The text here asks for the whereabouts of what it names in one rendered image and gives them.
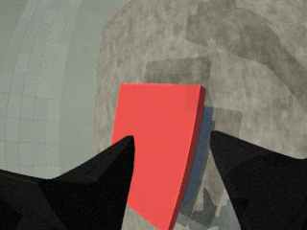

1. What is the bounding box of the red lid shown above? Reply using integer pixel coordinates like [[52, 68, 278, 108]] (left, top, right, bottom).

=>
[[111, 83, 206, 230]]

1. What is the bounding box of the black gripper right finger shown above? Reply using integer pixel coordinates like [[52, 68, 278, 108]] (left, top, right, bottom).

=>
[[209, 130, 307, 230]]

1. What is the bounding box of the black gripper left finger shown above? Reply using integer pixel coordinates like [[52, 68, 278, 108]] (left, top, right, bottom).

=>
[[0, 135, 135, 230]]

